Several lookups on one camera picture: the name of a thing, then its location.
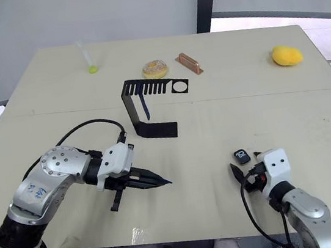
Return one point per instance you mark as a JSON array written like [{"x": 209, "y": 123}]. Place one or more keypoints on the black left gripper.
[{"x": 118, "y": 183}]

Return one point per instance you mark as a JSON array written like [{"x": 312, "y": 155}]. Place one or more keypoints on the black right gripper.
[{"x": 256, "y": 180}]

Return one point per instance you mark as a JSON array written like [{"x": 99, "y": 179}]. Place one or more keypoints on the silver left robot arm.
[{"x": 55, "y": 172}]

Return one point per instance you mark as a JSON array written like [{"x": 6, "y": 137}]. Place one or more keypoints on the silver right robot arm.
[{"x": 311, "y": 214}]

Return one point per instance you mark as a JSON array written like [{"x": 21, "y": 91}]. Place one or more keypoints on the black metal watch stand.
[{"x": 157, "y": 131}]

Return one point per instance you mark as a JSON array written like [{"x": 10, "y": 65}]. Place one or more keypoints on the clear tape piece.
[{"x": 137, "y": 235}]

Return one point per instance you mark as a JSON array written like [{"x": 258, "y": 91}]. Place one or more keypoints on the sprinkled frosted donut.
[{"x": 155, "y": 70}]

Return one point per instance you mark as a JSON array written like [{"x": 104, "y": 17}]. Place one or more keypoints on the yellow plush mango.
[{"x": 287, "y": 55}]

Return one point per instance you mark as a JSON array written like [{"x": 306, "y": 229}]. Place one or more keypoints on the copper card holder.
[{"x": 190, "y": 63}]

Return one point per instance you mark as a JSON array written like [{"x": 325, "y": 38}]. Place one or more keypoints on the clear tube with green ball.
[{"x": 93, "y": 68}]

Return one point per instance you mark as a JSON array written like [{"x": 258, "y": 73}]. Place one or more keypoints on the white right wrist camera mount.
[{"x": 277, "y": 163}]

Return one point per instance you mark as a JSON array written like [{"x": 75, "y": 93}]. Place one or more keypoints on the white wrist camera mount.
[
  {"x": 117, "y": 157},
  {"x": 277, "y": 163}
]

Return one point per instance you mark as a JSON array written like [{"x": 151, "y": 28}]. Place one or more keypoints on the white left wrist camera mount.
[{"x": 117, "y": 157}]

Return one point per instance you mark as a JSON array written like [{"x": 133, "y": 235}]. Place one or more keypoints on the grey window sill rail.
[{"x": 279, "y": 13}]

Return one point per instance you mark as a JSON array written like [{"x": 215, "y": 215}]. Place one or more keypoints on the dark window frame post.
[{"x": 205, "y": 1}]

